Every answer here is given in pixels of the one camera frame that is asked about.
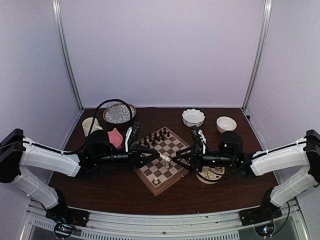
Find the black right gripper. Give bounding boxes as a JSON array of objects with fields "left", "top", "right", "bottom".
[{"left": 172, "top": 144, "right": 235, "bottom": 173}]

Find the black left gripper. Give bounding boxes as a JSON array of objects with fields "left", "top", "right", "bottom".
[{"left": 95, "top": 142, "right": 160, "bottom": 172}]

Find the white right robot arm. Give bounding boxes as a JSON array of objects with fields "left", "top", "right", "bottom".
[{"left": 172, "top": 126, "right": 320, "bottom": 221}]

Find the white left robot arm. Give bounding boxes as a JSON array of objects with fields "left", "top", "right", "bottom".
[{"left": 0, "top": 122, "right": 161, "bottom": 222}]

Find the wooden chess board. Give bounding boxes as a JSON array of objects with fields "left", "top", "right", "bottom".
[{"left": 135, "top": 127, "right": 190, "bottom": 196}]

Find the cream cat ear bowl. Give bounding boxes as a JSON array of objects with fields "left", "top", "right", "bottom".
[{"left": 195, "top": 166, "right": 225, "bottom": 185}]

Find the pink cat ear bowl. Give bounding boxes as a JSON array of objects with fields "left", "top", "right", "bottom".
[{"left": 108, "top": 128, "right": 123, "bottom": 149}]

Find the white scalloped bowl black rim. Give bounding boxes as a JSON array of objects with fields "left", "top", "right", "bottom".
[{"left": 181, "top": 108, "right": 206, "bottom": 127}]

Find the patterned ceramic plate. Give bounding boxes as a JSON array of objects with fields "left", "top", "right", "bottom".
[{"left": 102, "top": 101, "right": 131, "bottom": 124}]

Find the plain white round bowl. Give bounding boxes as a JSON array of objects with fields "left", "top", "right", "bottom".
[{"left": 216, "top": 116, "right": 237, "bottom": 134}]

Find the clear drinking glass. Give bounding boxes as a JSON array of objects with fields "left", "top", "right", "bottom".
[{"left": 107, "top": 101, "right": 122, "bottom": 122}]

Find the white ribbed mug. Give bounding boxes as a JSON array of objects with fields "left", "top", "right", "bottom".
[{"left": 82, "top": 117, "right": 103, "bottom": 137}]

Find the aluminium front rail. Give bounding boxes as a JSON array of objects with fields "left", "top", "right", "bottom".
[{"left": 18, "top": 200, "right": 310, "bottom": 240}]

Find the aluminium frame post right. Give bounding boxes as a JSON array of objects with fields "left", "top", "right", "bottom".
[{"left": 241, "top": 0, "right": 273, "bottom": 112}]

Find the aluminium frame post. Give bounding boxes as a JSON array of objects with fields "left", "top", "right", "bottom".
[
  {"left": 241, "top": 0, "right": 273, "bottom": 112},
  {"left": 52, "top": 0, "right": 84, "bottom": 112}
]

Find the aluminium frame post left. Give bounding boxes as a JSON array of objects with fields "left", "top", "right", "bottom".
[{"left": 52, "top": 0, "right": 84, "bottom": 112}]

